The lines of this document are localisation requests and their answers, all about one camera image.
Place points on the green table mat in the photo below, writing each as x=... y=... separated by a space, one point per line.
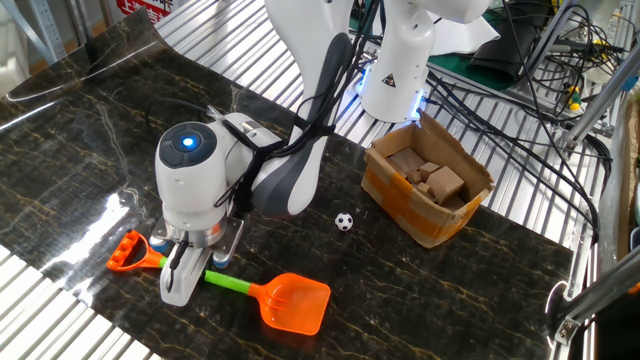
x=465 y=70

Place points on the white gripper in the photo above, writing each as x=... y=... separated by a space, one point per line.
x=187 y=280

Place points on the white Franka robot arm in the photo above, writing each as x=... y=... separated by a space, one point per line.
x=192 y=195

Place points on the flat wooden block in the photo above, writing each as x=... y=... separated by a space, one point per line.
x=406 y=160

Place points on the orange green toy shovel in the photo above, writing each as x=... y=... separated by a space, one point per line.
x=295 y=305

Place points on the yellow green screwdriver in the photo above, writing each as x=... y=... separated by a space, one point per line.
x=574 y=97

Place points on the red white sign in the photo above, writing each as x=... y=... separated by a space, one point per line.
x=145 y=7

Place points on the cardboard box with orange tape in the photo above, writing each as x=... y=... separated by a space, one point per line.
x=400 y=200

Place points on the slanted aluminium profile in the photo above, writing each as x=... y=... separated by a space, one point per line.
x=600 y=102

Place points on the black marble pattern mat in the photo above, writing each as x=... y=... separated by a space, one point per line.
x=75 y=150

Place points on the white paper sheet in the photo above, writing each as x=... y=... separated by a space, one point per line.
x=465 y=40

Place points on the aluminium profile with bracket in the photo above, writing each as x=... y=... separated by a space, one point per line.
x=600 y=292

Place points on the large wooden block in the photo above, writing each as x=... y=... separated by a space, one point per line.
x=445 y=184

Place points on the small wooden cube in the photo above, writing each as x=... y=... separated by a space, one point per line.
x=429 y=170
x=414 y=176
x=424 y=188

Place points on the mini soccer ball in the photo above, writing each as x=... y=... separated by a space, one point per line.
x=343 y=221

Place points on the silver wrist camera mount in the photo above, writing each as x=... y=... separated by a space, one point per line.
x=231 y=237

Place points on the black pouch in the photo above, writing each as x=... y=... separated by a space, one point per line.
x=505 y=50

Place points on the grey metal shelf frame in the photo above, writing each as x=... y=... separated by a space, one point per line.
x=45 y=27

